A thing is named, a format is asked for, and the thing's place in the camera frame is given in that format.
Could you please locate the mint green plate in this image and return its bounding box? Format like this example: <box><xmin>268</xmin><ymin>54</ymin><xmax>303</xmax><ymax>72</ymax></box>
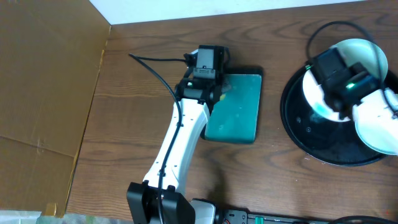
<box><xmin>331</xmin><ymin>39</ymin><xmax>388</xmax><ymax>80</ymax></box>
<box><xmin>351</xmin><ymin>89</ymin><xmax>398</xmax><ymax>156</ymax></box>

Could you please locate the brown cardboard sheet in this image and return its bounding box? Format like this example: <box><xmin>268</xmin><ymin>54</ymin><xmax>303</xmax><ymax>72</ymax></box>
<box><xmin>1</xmin><ymin>0</ymin><xmax>110</xmax><ymax>217</ymax></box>

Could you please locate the white plate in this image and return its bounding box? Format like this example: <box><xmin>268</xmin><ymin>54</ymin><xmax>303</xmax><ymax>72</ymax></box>
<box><xmin>302</xmin><ymin>70</ymin><xmax>350</xmax><ymax>123</ymax></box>

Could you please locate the round black serving tray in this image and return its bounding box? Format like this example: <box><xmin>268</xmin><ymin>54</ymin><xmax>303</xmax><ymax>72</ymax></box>
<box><xmin>280</xmin><ymin>67</ymin><xmax>387</xmax><ymax>166</ymax></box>

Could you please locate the mint green plate top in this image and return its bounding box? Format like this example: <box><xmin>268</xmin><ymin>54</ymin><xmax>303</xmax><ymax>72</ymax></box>
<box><xmin>331</xmin><ymin>39</ymin><xmax>388</xmax><ymax>80</ymax></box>

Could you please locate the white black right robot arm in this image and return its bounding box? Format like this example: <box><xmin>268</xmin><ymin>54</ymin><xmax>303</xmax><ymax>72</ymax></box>
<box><xmin>303</xmin><ymin>46</ymin><xmax>397</xmax><ymax>123</ymax></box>

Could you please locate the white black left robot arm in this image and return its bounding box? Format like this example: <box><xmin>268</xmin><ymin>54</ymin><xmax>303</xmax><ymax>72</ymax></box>
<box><xmin>126</xmin><ymin>45</ymin><xmax>230</xmax><ymax>224</ymax></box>

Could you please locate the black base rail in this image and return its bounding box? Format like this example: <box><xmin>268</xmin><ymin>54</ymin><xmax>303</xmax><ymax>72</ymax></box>
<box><xmin>214</xmin><ymin>207</ymin><xmax>397</xmax><ymax>224</ymax></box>

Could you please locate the mint green plate right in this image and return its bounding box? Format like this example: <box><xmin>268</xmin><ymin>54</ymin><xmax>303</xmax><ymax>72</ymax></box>
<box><xmin>351</xmin><ymin>89</ymin><xmax>398</xmax><ymax>156</ymax></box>

